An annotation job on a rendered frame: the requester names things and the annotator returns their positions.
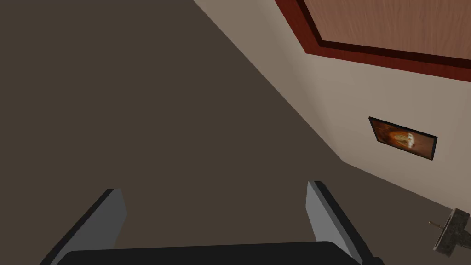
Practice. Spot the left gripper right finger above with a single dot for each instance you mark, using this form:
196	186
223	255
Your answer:
327	217

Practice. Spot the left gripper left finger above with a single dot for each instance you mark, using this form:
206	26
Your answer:
99	224

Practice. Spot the brown wooden door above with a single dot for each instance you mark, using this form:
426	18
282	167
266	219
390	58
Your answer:
393	25

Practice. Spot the grey stone ceiling lamp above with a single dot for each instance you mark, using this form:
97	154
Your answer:
452	232

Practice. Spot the framed orange wall picture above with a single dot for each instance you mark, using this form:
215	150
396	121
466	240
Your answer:
404	138

